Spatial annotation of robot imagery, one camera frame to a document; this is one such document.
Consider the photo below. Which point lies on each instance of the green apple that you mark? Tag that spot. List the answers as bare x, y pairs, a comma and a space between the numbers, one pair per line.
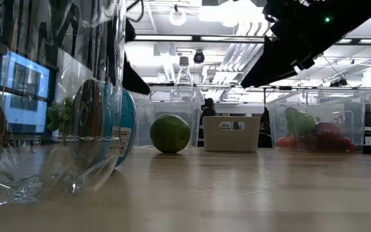
170, 133

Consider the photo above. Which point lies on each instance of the black round ceiling camera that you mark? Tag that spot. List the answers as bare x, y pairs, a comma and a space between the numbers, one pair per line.
199, 57

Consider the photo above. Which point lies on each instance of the person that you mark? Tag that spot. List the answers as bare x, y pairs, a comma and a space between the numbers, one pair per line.
208, 104

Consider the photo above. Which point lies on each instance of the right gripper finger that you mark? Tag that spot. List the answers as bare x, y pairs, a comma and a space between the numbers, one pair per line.
269, 69

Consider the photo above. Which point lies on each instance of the red grape bunch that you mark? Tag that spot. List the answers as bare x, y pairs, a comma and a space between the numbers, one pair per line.
333, 143

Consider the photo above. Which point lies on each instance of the magenta pomegranate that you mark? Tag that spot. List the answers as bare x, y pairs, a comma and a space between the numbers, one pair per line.
327, 128

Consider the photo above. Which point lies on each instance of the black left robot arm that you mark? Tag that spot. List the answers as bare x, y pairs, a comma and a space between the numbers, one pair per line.
71, 29

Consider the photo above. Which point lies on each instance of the gray plastic bin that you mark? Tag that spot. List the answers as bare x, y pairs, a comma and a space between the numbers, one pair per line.
230, 138

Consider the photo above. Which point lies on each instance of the black rig camera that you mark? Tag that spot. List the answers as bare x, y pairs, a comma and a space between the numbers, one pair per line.
338, 82

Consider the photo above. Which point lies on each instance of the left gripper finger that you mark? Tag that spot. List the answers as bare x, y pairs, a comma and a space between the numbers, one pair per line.
132, 80

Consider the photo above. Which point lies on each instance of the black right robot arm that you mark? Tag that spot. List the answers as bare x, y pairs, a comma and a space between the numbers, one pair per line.
349, 22

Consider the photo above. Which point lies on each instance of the clear plastic bin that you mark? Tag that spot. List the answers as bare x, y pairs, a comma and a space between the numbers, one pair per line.
349, 109
143, 106

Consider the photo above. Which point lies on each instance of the green pear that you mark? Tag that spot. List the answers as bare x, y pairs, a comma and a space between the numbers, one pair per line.
299, 124

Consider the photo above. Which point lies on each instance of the green spiky plant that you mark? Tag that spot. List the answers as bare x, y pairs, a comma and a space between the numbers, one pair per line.
59, 114

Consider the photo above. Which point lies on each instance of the tangerine bunch with leaves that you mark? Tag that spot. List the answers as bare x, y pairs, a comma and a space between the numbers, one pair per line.
285, 142

